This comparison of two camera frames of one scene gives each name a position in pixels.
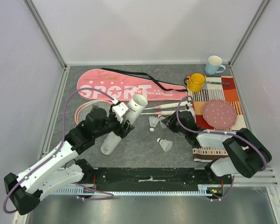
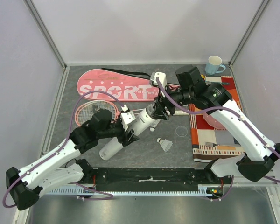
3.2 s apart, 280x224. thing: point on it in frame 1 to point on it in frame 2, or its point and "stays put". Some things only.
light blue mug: [214, 65] stays put
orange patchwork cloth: [224, 87] stays put
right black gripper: [171, 122] to [164, 106]
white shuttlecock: [153, 122] stays put
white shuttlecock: [163, 125] to [150, 108]
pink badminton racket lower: [82, 110] stays put
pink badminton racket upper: [82, 111] stays put
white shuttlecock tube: [136, 104] to [144, 119]
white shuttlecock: [166, 144] stays put
